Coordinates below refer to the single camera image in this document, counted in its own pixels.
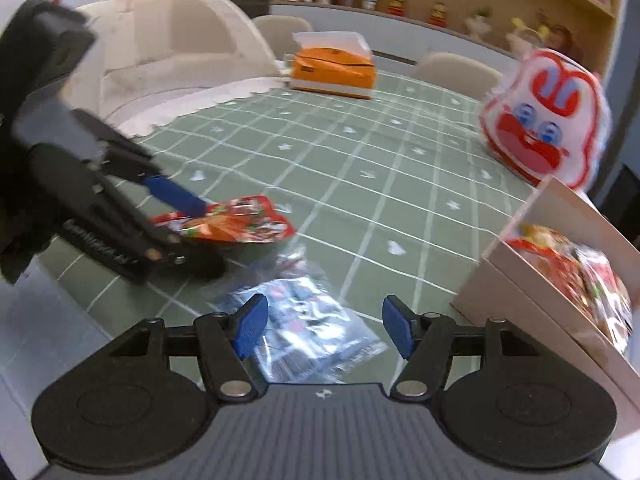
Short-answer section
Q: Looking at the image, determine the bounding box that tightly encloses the beige chair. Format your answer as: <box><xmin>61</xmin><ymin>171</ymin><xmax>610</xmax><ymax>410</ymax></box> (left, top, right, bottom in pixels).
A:
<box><xmin>251</xmin><ymin>15</ymin><xmax>315</xmax><ymax>61</ymax></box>
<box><xmin>411</xmin><ymin>51</ymin><xmax>505</xmax><ymax>102</ymax></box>

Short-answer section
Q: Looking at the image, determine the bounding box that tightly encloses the white yellow-eared toy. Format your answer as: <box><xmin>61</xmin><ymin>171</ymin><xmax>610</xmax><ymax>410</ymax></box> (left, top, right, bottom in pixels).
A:
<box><xmin>505</xmin><ymin>15</ymin><xmax>546</xmax><ymax>57</ymax></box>

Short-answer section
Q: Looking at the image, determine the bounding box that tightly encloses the white vase with plant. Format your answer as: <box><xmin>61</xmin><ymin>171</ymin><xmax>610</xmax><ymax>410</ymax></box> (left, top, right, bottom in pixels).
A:
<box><xmin>464</xmin><ymin>7</ymin><xmax>494</xmax><ymax>42</ymax></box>

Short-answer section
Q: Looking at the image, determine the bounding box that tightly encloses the pink cardboard box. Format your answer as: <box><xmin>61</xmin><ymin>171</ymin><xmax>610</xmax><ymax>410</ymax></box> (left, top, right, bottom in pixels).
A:
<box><xmin>450</xmin><ymin>175</ymin><xmax>640</xmax><ymax>411</ymax></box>

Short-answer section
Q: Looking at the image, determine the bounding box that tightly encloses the pile of snack packets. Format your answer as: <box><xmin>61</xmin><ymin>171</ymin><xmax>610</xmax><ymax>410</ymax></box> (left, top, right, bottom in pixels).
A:
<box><xmin>505</xmin><ymin>222</ymin><xmax>635</xmax><ymax>361</ymax></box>

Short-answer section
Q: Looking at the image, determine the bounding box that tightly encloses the green checked tablecloth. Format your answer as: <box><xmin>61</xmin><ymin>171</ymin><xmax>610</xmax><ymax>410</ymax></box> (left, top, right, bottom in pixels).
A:
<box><xmin>35</xmin><ymin>67</ymin><xmax>596</xmax><ymax>391</ymax></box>

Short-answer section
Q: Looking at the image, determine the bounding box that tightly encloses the red pouch white label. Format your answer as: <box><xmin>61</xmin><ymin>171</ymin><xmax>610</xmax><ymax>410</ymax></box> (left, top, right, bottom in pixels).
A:
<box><xmin>150</xmin><ymin>194</ymin><xmax>297</xmax><ymax>258</ymax></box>

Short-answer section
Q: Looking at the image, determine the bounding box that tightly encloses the red rabbit face bag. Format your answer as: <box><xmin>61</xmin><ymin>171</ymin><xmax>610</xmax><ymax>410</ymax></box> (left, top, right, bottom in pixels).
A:
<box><xmin>477</xmin><ymin>47</ymin><xmax>613</xmax><ymax>193</ymax></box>

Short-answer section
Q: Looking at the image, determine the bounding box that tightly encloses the white lace-edged cover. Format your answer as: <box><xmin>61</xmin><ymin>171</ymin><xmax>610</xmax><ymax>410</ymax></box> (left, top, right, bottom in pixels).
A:
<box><xmin>70</xmin><ymin>0</ymin><xmax>288</xmax><ymax>136</ymax></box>

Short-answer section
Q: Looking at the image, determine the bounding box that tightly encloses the orange tissue box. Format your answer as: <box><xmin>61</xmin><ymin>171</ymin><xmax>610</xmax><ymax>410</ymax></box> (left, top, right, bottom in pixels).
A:
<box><xmin>290</xmin><ymin>30</ymin><xmax>378</xmax><ymax>101</ymax></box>

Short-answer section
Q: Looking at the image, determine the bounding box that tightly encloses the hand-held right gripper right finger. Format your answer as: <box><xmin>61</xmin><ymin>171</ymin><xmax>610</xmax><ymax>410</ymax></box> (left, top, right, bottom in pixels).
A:
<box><xmin>382</xmin><ymin>296</ymin><xmax>543</xmax><ymax>401</ymax></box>

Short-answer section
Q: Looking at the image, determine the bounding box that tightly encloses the brown stuffed toy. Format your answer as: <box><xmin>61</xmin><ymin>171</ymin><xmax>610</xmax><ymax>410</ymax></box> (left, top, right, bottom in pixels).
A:
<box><xmin>537</xmin><ymin>10</ymin><xmax>585</xmax><ymax>61</ymax></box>

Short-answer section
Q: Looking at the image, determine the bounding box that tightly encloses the blue cubes clear packet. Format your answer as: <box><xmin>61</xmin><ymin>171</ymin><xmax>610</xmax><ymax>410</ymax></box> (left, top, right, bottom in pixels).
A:
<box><xmin>207</xmin><ymin>250</ymin><xmax>388</xmax><ymax>386</ymax></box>

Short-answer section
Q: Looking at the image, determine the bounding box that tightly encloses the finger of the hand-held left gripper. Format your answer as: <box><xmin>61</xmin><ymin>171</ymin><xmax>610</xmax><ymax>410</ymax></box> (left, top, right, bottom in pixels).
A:
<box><xmin>97</xmin><ymin>135</ymin><xmax>208</xmax><ymax>218</ymax></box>
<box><xmin>135</xmin><ymin>222</ymin><xmax>226</xmax><ymax>283</ymax></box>

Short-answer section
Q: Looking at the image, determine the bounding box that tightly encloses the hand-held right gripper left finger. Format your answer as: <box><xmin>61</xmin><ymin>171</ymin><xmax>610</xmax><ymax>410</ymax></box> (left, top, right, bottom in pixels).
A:
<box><xmin>107</xmin><ymin>294</ymin><xmax>269</xmax><ymax>401</ymax></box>

